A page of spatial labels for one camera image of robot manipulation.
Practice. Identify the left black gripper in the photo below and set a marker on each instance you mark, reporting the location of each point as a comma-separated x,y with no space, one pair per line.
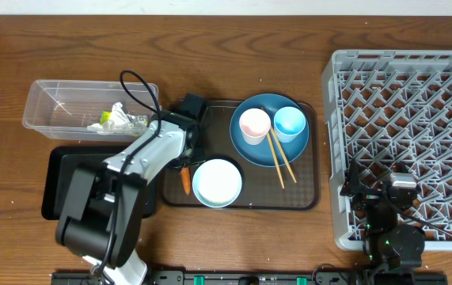
200,157

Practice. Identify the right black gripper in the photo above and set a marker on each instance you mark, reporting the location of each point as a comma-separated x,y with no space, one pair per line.
352,187

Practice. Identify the orange carrot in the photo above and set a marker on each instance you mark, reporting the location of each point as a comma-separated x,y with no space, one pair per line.
186,180

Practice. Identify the light blue bowl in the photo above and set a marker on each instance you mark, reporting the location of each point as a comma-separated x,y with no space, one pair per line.
217,183

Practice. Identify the white napkin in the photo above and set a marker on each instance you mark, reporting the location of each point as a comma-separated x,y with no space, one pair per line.
121,123

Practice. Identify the green snack wrapper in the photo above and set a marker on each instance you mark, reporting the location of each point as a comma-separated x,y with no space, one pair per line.
105,116

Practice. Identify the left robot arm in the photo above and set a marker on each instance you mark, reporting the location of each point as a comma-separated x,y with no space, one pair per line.
102,212

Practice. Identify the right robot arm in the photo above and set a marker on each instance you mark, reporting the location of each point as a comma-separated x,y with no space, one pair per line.
394,249

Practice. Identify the grey dishwasher rack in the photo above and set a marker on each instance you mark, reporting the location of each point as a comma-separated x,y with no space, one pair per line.
384,107

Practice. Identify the brown serving tray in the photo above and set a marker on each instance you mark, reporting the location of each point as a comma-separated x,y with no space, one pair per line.
261,189

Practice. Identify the right wooden chopstick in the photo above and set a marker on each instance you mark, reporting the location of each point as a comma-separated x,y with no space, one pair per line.
279,150

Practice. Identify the wooden chopstick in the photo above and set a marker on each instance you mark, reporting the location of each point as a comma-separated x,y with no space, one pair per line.
279,150
275,159

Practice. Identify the dark blue plate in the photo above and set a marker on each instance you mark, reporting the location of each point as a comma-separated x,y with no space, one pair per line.
261,154

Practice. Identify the pink cup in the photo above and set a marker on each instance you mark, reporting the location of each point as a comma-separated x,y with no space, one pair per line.
254,123

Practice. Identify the left wooden chopstick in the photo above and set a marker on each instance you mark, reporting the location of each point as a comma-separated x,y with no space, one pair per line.
275,159

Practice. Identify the light blue cup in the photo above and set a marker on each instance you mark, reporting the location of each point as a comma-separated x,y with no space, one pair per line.
289,122

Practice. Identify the black plastic tray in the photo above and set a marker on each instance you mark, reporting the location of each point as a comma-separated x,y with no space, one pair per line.
62,163

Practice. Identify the clear plastic bin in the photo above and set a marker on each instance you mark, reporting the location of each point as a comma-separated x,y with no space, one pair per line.
63,109

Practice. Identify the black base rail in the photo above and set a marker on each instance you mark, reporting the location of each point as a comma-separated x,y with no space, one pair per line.
191,278

